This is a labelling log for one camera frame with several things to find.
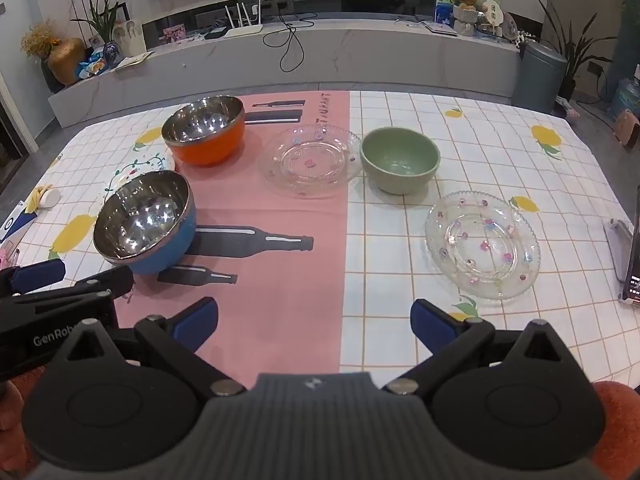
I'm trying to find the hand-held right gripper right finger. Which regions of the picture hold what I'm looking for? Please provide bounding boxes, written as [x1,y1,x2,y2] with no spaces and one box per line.
[381,298,576,395]

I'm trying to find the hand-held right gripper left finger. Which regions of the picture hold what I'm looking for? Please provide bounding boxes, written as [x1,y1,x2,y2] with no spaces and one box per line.
[60,296,248,397]

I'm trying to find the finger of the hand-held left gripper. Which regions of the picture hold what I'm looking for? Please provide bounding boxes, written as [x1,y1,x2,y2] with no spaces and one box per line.
[74,265,136,305]
[0,260,67,297]

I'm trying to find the blue steel bowl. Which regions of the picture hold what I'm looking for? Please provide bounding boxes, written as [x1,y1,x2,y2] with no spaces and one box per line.
[93,170,197,276]

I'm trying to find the clear glass plate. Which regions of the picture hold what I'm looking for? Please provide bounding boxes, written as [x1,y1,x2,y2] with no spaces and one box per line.
[425,191,542,302]
[257,125,362,200]

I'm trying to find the green ceramic bowl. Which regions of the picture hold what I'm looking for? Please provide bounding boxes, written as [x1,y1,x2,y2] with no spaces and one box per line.
[360,127,441,196]

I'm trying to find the orange steel bowl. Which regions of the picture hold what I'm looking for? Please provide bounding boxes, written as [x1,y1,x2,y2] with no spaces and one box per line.
[161,96,246,167]

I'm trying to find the blue white box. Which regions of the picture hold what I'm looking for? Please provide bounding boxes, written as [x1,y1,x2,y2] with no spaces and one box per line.
[0,200,39,244]

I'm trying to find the yellow white tape roll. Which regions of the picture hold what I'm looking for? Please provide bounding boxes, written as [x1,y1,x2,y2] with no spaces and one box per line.
[27,185,61,214]

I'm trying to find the pink bottle print table mat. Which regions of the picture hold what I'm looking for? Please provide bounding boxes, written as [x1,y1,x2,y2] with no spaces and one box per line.
[114,91,351,391]

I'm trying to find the dark glass cabinet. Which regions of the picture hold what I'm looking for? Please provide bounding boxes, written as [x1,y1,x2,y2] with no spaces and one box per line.
[0,92,37,188]

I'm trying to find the lemon checked tablecloth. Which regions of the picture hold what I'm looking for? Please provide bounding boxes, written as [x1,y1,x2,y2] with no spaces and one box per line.
[0,90,640,401]

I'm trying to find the orange fuzzy cloth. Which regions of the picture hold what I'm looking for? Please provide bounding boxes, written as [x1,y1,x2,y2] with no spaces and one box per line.
[592,381,640,468]

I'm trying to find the dark smartphone on stand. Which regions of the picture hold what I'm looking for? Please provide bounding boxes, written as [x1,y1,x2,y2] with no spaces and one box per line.
[603,200,640,306]

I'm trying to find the golden vase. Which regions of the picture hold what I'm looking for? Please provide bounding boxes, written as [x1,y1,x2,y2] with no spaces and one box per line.
[47,37,87,86]

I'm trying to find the blue snack packet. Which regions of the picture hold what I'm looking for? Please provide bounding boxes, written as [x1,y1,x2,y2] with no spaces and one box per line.
[77,55,108,79]

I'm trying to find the white papers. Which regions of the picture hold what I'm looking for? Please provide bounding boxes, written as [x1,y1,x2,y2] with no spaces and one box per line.
[115,51,154,69]

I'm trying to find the dried yellow flowers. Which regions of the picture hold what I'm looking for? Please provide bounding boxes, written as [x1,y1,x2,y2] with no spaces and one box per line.
[21,20,63,59]

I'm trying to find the patterned pink cloth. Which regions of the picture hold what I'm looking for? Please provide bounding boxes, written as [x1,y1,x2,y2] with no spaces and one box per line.
[555,95,581,121]

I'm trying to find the grey green trash bin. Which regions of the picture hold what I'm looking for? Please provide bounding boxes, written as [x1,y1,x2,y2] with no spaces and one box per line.
[512,40,569,114]

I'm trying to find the green potted plant white pot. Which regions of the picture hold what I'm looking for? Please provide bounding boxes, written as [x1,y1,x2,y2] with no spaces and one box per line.
[70,0,147,57]

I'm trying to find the grey marble television cabinet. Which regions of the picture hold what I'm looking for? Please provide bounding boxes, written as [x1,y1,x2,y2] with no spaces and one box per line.
[47,0,531,128]

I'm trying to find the white router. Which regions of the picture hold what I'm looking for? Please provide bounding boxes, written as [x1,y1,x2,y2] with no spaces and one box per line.
[224,2,263,37]

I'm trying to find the blue water bottle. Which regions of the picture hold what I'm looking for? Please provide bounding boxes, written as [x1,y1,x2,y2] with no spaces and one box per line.
[610,77,640,123]

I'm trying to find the tall leafy potted plant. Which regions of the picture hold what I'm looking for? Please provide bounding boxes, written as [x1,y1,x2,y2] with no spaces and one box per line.
[537,0,621,102]

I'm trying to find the black cable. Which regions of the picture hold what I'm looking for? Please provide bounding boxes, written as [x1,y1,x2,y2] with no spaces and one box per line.
[262,14,314,74]

